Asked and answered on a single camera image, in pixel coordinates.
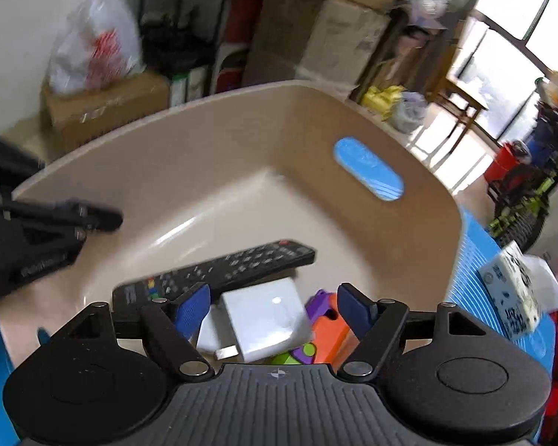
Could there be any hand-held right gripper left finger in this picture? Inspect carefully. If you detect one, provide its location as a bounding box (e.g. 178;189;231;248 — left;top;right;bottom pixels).
49;283;215;378

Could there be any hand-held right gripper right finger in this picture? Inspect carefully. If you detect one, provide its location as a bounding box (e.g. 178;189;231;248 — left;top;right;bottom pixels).
337;283;500;378

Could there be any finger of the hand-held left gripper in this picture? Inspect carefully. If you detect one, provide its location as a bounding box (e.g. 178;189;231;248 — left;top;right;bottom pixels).
1;199;124;242
0;127;46;205

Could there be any purple and orange toy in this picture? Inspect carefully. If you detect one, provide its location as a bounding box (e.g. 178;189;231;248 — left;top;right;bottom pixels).
293;289;360;366

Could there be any wide black remote control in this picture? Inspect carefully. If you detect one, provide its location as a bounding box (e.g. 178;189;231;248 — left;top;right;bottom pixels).
112;239;316;326

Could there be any white charger with prongs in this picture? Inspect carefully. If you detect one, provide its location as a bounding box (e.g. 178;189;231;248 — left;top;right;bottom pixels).
196;276;315;363

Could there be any green toy piece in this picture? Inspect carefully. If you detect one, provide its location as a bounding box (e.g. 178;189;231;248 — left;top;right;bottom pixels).
272;343;318;366

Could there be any beige plastic storage bin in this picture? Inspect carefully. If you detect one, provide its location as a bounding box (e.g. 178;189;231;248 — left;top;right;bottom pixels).
0;80;464;373

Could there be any blue silicone mat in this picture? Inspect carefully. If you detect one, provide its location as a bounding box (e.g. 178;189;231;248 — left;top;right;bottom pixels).
0;137;558;446

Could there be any red print plastic bag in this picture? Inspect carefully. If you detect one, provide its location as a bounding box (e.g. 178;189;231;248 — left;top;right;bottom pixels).
49;0;146;97

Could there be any printed tissue pack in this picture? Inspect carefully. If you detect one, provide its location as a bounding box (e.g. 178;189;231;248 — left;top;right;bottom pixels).
477;240;558;341

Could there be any green and black bicycle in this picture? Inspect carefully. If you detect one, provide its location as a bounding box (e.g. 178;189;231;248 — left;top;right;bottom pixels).
486;139;558;252

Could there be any grey plastic bag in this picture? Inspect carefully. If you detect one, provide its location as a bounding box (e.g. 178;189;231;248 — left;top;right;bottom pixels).
391;92;431;133

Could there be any red bucket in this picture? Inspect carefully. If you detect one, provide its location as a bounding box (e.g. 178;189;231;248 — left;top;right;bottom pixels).
484;142;518;185

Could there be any yellow bag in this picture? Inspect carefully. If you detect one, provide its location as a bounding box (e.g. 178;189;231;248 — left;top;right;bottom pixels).
360;84;403;120

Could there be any black metal cart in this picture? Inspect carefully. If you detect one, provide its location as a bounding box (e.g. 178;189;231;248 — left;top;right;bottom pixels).
139;0;267;99

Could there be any wooden chair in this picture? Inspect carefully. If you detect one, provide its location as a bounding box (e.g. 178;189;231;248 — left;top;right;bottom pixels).
409;72;490;169

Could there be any plain cardboard box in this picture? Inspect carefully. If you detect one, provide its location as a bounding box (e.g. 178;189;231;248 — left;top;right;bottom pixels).
242;0;392;99

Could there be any window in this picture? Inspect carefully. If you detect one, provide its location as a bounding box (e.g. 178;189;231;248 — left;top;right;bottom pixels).
446;0;558;141

